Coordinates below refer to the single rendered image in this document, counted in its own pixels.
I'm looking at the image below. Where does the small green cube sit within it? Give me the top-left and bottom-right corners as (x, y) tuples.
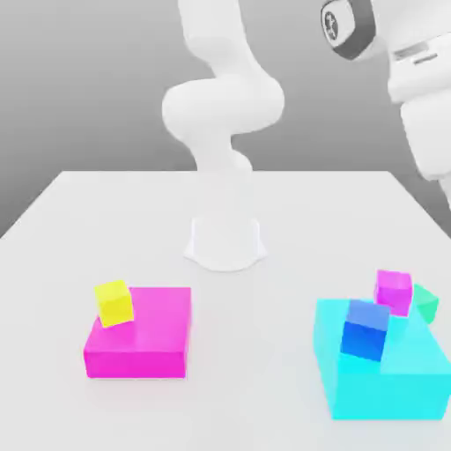
(410, 283), (440, 324)

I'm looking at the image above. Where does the large magenta box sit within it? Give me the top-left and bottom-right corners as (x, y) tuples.
(83, 286), (192, 380)

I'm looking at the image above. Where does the small magenta cube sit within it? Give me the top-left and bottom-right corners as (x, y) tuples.
(373, 270), (413, 318)

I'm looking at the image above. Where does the large cyan box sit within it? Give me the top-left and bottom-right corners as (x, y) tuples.
(313, 298), (451, 421)

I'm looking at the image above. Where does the small yellow cube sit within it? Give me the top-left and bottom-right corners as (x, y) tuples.
(93, 279), (135, 329)

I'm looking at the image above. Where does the small blue cube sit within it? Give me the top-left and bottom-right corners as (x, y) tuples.
(339, 299), (391, 363)

